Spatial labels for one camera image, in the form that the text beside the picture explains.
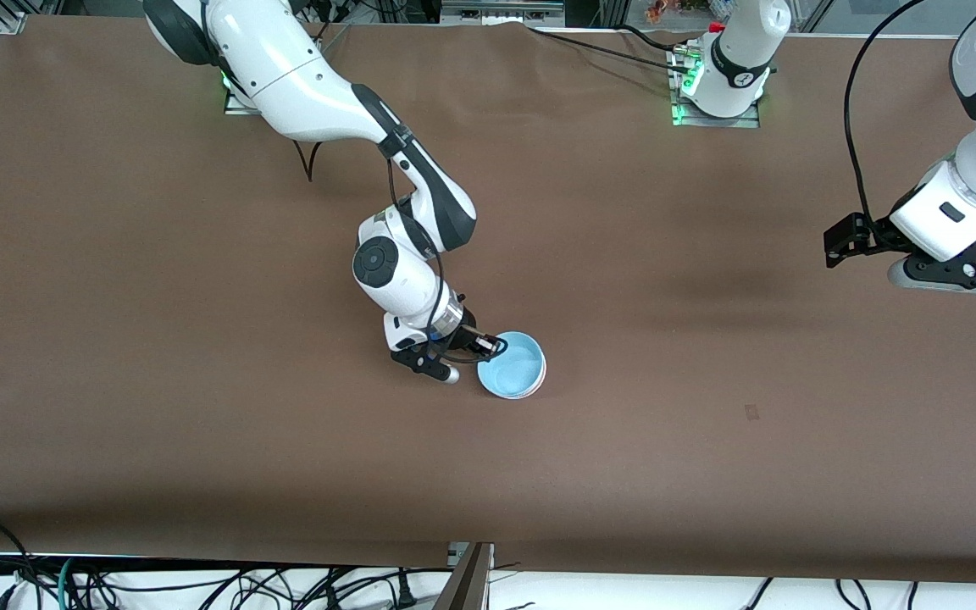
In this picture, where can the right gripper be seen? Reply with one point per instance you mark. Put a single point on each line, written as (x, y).
(463, 337)

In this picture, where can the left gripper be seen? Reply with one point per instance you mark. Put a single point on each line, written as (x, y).
(862, 234)

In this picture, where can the light blue bowl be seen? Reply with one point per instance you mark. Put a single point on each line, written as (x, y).
(509, 368)

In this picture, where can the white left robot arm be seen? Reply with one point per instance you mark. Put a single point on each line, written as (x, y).
(742, 59)

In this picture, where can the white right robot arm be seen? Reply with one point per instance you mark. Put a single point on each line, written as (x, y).
(302, 85)

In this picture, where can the white bowl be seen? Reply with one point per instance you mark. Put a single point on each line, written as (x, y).
(543, 374)

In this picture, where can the brown table cover sheet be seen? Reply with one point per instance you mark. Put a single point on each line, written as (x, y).
(454, 466)

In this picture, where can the black power plug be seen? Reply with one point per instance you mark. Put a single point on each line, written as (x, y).
(405, 593)

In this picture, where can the small colourful object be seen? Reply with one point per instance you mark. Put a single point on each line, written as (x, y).
(662, 10)

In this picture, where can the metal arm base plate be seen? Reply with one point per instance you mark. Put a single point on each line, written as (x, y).
(238, 108)
(742, 122)

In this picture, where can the grey metal post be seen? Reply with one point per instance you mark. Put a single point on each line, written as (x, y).
(467, 585)

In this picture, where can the silver metal rail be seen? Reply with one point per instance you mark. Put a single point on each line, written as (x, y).
(496, 13)

